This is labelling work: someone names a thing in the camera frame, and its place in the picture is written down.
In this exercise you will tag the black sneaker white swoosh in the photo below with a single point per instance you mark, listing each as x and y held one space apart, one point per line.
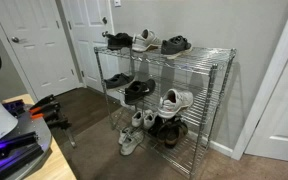
135 93

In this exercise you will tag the grey flat shoe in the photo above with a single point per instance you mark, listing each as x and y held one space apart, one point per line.
117 81

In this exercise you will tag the black brown shoe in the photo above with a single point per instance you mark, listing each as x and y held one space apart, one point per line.
172 133
155 128

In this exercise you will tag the small white sneaker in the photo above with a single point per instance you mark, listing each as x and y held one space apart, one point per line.
137 119
149 121

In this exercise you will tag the white sneaker red lining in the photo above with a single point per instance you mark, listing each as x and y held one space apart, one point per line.
175 105

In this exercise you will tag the white sneaker tan sole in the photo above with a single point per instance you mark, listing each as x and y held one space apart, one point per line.
144 43

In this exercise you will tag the off-white worn sneaker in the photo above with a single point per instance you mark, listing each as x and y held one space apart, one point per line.
130 145
124 135

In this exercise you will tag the dark grey sneaker pale sole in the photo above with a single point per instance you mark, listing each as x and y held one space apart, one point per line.
175 46

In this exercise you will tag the black low sneaker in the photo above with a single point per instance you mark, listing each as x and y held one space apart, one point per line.
119 41

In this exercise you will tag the white panel door dark knob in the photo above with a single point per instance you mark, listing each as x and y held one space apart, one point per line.
90 60

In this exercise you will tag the dark deadbolt lock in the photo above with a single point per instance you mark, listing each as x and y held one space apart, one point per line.
104 20

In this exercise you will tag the black clamp orange trigger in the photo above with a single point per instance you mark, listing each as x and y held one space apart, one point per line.
44 100
47 108
57 121

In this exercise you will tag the white baseboard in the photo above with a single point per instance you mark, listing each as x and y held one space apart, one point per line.
220 148

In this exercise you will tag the white panel door silver knob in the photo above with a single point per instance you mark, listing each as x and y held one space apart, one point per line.
37 50

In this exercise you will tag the grey round mounting plate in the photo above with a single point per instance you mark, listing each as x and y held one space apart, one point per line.
34 126

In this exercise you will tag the plain white door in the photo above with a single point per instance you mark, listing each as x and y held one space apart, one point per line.
280 100

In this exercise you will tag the white light switch plate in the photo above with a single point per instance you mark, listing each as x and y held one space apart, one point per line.
117 3

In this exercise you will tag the white door frame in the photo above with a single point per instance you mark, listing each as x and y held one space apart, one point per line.
260 83

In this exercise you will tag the black mounting bracket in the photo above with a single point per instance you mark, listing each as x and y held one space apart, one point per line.
14 107

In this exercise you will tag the black aluminium rail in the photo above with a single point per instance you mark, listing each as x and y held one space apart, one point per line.
17 141
17 160

